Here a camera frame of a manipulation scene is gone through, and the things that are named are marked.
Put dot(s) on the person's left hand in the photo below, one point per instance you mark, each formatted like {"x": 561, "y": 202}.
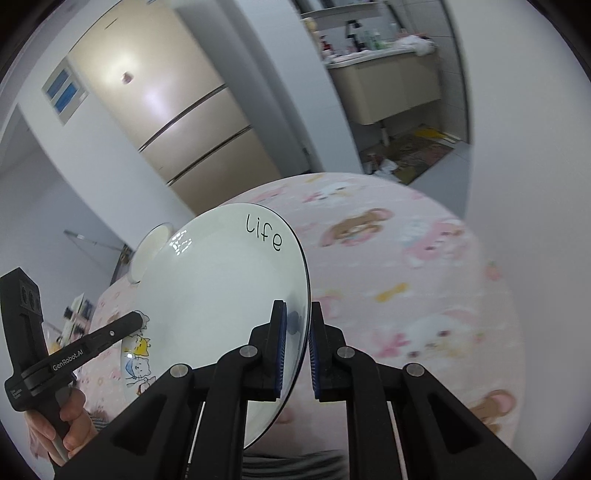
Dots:
{"x": 81, "y": 428}

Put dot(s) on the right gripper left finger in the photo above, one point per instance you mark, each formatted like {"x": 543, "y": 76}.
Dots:
{"x": 190, "y": 424}

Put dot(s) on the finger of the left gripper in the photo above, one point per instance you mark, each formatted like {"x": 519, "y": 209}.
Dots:
{"x": 93, "y": 344}

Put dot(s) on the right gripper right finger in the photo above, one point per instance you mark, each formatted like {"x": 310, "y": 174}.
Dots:
{"x": 403, "y": 422}

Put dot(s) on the pink cartoon tablecloth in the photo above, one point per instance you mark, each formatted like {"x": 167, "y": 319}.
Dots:
{"x": 407, "y": 281}

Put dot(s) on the white cartoon plate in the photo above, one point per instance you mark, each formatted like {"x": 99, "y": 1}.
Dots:
{"x": 206, "y": 289}

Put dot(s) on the beige bathroom vanity cabinet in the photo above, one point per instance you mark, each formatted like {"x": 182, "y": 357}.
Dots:
{"x": 373, "y": 87}

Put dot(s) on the beige three-door refrigerator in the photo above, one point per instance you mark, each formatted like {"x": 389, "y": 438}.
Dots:
{"x": 148, "y": 71}

